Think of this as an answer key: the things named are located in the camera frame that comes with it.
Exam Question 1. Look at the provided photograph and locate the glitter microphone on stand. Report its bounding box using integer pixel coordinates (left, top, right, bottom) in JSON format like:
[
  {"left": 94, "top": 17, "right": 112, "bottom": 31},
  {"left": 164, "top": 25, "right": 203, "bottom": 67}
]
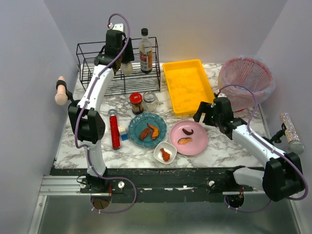
[{"left": 269, "top": 112, "right": 305, "bottom": 155}]

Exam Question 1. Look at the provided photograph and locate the red lid sauce jar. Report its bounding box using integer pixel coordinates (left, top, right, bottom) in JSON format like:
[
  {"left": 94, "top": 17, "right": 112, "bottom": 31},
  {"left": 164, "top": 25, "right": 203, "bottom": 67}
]
[{"left": 129, "top": 92, "right": 144, "bottom": 115}]

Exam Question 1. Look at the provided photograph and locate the yellow plastic tray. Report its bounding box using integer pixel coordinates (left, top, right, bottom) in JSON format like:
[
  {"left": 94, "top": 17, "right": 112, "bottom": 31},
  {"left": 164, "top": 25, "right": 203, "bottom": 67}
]
[{"left": 162, "top": 59, "right": 215, "bottom": 116}]

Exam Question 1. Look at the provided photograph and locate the white toy brick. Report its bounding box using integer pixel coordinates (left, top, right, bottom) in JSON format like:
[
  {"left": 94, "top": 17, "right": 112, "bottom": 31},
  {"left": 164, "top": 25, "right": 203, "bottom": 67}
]
[{"left": 118, "top": 126, "right": 127, "bottom": 135}]

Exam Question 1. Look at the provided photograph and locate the fried chicken drumstick toy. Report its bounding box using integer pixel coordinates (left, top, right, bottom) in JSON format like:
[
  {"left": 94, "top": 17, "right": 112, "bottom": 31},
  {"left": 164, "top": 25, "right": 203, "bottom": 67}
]
[{"left": 160, "top": 148, "right": 171, "bottom": 162}]

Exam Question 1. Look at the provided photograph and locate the black wire rack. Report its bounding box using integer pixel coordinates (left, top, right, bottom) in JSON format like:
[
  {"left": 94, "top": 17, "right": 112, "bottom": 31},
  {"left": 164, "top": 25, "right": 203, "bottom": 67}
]
[{"left": 76, "top": 37, "right": 160, "bottom": 96}]

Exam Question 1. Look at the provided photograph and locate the octopus tentacle toy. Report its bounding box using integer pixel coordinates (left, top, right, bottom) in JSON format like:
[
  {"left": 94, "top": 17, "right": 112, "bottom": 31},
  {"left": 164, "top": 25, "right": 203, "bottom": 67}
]
[{"left": 182, "top": 128, "right": 194, "bottom": 136}]

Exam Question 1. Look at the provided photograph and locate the brown grilled meat toy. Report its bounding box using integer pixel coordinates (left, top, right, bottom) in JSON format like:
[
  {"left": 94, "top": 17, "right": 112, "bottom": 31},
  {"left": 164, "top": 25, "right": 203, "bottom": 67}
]
[{"left": 139, "top": 128, "right": 151, "bottom": 141}]

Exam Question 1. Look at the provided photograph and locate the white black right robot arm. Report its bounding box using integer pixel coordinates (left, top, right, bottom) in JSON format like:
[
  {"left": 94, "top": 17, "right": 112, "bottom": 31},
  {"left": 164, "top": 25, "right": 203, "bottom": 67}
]
[{"left": 193, "top": 97, "right": 309, "bottom": 202}]

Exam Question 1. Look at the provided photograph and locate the pink round plate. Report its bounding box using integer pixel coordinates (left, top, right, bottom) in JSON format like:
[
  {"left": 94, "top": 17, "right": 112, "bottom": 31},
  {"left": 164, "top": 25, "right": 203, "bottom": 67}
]
[{"left": 169, "top": 120, "right": 208, "bottom": 156}]

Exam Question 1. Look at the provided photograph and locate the teal glass plate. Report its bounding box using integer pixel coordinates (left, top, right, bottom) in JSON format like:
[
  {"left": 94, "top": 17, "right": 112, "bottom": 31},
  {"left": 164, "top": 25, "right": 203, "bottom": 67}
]
[{"left": 128, "top": 113, "right": 167, "bottom": 148}]

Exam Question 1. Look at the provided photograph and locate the blue toy brick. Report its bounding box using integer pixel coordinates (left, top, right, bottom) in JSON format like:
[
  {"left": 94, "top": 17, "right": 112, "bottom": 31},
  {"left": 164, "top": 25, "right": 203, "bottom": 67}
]
[{"left": 120, "top": 134, "right": 128, "bottom": 141}]

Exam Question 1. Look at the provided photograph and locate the small white square dish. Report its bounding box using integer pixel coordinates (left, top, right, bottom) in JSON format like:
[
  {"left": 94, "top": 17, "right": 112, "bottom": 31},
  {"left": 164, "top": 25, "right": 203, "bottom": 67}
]
[{"left": 154, "top": 142, "right": 177, "bottom": 164}]

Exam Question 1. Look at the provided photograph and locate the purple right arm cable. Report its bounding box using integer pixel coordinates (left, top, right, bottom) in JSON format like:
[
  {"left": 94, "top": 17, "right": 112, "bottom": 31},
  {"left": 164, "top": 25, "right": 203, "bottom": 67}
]
[{"left": 216, "top": 84, "right": 309, "bottom": 213}]

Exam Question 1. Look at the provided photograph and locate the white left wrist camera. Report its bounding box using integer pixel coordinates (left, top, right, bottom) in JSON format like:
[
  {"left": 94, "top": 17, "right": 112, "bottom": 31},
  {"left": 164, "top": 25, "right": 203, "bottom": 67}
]
[{"left": 113, "top": 23, "right": 125, "bottom": 32}]

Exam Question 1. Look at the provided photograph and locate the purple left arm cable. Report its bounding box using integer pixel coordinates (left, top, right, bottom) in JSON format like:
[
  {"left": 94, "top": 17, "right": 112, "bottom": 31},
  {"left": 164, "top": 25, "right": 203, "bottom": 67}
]
[{"left": 74, "top": 13, "right": 138, "bottom": 215}]

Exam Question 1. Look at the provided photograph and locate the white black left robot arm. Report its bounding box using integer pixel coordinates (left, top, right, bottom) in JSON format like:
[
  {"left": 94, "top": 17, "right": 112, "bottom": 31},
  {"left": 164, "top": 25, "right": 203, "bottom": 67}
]
[{"left": 68, "top": 29, "right": 130, "bottom": 178}]

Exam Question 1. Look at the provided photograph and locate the dark sauce glass bottle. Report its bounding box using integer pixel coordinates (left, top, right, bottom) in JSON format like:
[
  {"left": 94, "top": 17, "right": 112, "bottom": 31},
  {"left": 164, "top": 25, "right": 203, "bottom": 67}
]
[{"left": 139, "top": 28, "right": 153, "bottom": 74}]

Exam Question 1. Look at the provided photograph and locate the red cylindrical can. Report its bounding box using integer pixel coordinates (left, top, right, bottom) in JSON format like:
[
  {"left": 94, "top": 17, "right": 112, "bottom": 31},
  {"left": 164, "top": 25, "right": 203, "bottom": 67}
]
[{"left": 108, "top": 109, "right": 120, "bottom": 150}]

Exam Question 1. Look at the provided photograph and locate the clear glass salt jar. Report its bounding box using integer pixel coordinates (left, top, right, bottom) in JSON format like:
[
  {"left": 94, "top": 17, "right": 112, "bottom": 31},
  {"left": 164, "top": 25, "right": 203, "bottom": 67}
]
[{"left": 143, "top": 91, "right": 159, "bottom": 112}]

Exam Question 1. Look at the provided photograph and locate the grey cap salt grinder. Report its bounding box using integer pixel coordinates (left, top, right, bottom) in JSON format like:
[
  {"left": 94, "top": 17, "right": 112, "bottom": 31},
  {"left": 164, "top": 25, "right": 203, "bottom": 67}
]
[{"left": 120, "top": 61, "right": 133, "bottom": 76}]

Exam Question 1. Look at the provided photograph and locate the black mounting base rail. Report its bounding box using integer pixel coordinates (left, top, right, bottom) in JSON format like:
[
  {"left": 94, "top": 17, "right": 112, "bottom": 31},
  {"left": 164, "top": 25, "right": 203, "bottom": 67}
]
[{"left": 50, "top": 168, "right": 253, "bottom": 207}]

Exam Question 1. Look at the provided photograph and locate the beige handle on black stand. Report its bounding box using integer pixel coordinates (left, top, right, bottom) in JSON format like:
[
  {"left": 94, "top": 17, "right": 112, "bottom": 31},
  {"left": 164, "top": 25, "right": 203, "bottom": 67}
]
[{"left": 55, "top": 76, "right": 74, "bottom": 105}]

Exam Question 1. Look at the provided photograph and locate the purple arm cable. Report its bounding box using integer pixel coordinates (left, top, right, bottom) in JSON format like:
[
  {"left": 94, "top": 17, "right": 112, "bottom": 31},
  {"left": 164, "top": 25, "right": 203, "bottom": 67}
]
[
  {"left": 74, "top": 13, "right": 138, "bottom": 215},
  {"left": 216, "top": 84, "right": 309, "bottom": 213}
]

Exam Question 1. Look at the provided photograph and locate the salmon slice toy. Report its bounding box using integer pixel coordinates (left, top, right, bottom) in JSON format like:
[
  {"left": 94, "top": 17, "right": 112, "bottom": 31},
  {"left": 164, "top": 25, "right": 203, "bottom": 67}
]
[{"left": 177, "top": 137, "right": 193, "bottom": 145}]

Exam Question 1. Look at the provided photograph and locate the aluminium extrusion rail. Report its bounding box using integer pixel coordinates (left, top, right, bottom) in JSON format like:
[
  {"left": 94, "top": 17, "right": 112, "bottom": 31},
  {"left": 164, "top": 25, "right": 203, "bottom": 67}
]
[{"left": 39, "top": 175, "right": 88, "bottom": 195}]

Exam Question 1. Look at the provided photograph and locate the pink mesh waste basket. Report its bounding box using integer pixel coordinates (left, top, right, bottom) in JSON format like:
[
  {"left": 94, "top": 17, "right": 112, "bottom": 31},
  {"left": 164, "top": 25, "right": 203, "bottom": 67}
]
[{"left": 218, "top": 56, "right": 276, "bottom": 112}]

